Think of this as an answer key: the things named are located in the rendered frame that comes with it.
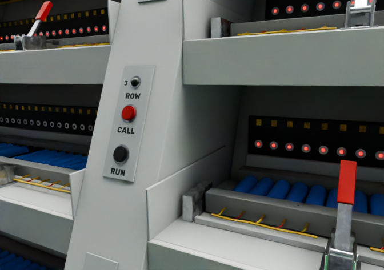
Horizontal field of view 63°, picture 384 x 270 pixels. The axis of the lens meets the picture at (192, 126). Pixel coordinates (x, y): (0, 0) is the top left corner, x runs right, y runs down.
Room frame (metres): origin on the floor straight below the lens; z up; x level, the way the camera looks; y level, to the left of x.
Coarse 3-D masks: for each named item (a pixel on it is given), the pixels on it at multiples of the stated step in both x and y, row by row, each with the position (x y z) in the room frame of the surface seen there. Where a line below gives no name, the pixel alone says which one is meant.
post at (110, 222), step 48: (240, 0) 0.43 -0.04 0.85; (144, 48) 0.33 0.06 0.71; (192, 96) 0.34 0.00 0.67; (240, 96) 0.48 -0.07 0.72; (96, 144) 0.34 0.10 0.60; (144, 144) 0.31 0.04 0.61; (192, 144) 0.36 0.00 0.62; (96, 192) 0.34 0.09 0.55; (144, 192) 0.31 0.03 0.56; (96, 240) 0.33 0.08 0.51; (144, 240) 0.31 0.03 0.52
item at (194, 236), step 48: (288, 144) 0.41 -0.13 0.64; (336, 144) 0.38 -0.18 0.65; (192, 192) 0.34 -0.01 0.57; (240, 192) 0.35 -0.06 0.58; (288, 192) 0.38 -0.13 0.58; (336, 192) 0.35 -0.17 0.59; (192, 240) 0.30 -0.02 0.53; (240, 240) 0.30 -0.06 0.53; (288, 240) 0.29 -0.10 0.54; (336, 240) 0.25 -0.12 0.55
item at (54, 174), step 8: (0, 160) 0.49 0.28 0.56; (8, 160) 0.49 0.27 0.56; (16, 160) 0.49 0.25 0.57; (24, 160) 0.49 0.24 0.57; (24, 168) 0.46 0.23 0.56; (32, 168) 0.45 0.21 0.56; (40, 168) 0.45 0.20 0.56; (48, 168) 0.44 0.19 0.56; (56, 168) 0.44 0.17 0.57; (64, 168) 0.44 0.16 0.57; (24, 176) 0.45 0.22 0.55; (32, 176) 0.46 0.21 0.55; (40, 176) 0.45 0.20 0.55; (48, 176) 0.44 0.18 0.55; (56, 176) 0.43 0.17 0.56; (64, 176) 0.42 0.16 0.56; (40, 184) 0.43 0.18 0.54; (64, 184) 0.43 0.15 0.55
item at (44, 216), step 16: (0, 128) 0.70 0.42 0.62; (16, 128) 0.67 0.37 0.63; (80, 176) 0.34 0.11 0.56; (0, 192) 0.43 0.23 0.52; (16, 192) 0.43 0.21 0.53; (32, 192) 0.43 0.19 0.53; (48, 192) 0.42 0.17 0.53; (64, 192) 0.42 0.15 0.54; (80, 192) 0.35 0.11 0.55; (0, 208) 0.41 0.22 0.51; (16, 208) 0.40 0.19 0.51; (32, 208) 0.38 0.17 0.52; (48, 208) 0.38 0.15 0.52; (64, 208) 0.38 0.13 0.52; (0, 224) 0.42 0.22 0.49; (16, 224) 0.40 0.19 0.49; (32, 224) 0.39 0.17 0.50; (48, 224) 0.37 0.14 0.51; (64, 224) 0.36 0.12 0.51; (32, 240) 0.40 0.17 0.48; (48, 240) 0.38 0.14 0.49; (64, 240) 0.37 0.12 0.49
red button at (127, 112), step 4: (124, 108) 0.32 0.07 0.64; (128, 108) 0.32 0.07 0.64; (132, 108) 0.32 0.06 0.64; (124, 112) 0.32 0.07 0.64; (128, 112) 0.32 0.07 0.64; (132, 112) 0.32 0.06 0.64; (124, 116) 0.32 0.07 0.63; (128, 116) 0.32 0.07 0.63; (132, 116) 0.32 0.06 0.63; (128, 120) 0.32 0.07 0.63
